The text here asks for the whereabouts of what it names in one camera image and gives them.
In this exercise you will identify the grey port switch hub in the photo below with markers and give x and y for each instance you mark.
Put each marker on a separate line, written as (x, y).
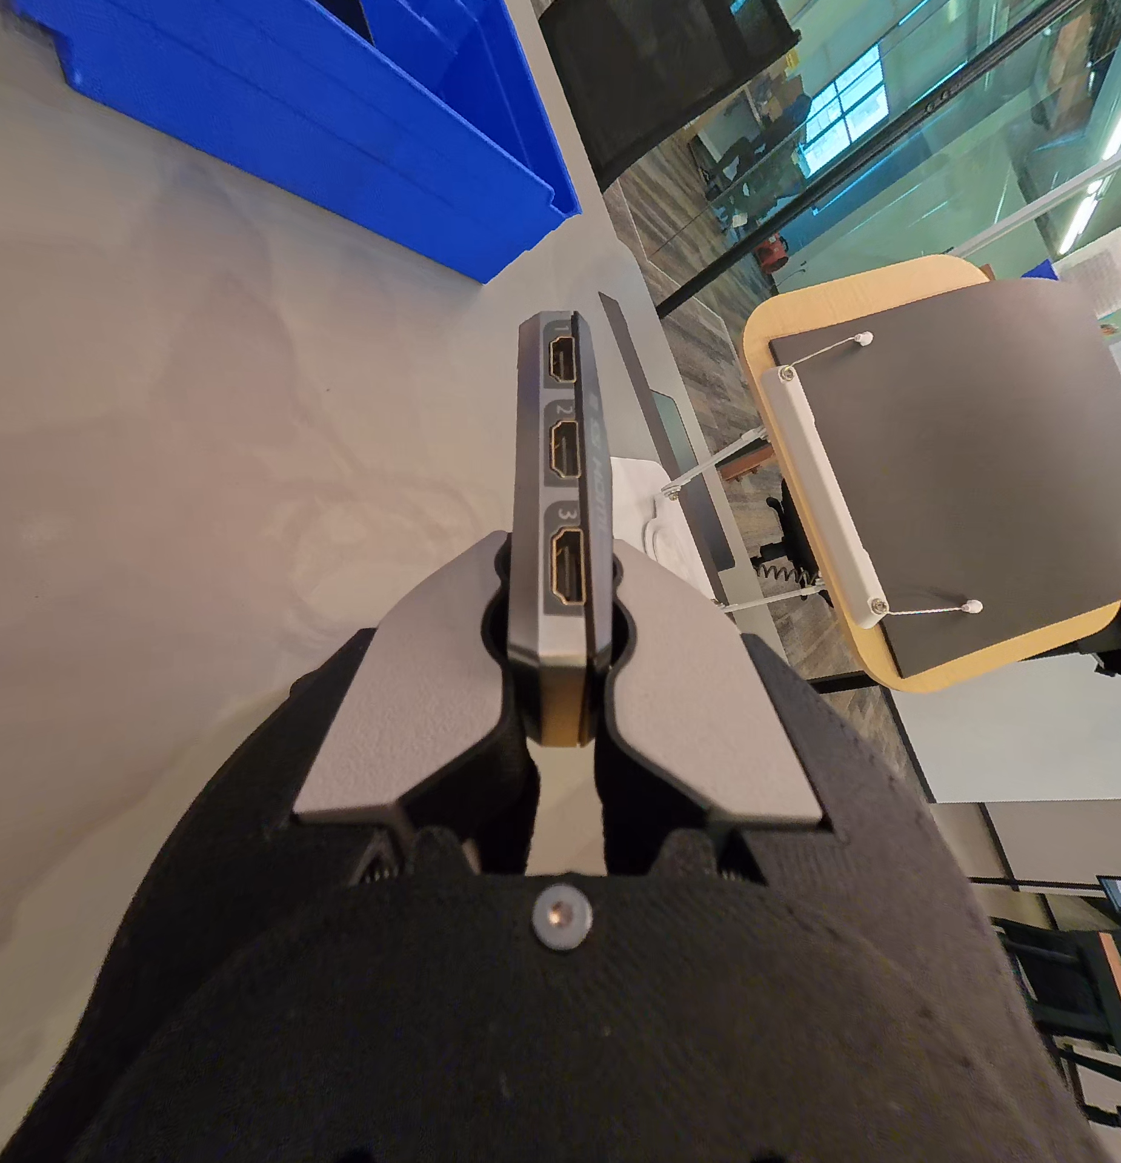
(532, 509)

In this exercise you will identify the blue plastic bin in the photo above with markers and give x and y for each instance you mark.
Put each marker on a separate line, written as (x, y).
(296, 110)

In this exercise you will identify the glass partition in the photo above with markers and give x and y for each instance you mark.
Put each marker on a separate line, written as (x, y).
(978, 137)

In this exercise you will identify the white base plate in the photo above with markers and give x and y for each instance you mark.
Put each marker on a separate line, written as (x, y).
(638, 496)

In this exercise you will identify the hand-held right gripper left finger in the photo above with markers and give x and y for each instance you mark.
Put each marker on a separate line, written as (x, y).
(406, 709)

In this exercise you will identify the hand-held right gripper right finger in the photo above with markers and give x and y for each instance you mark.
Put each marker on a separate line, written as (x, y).
(706, 718)

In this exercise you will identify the white board bracket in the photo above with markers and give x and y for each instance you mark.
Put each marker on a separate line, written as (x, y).
(829, 509)

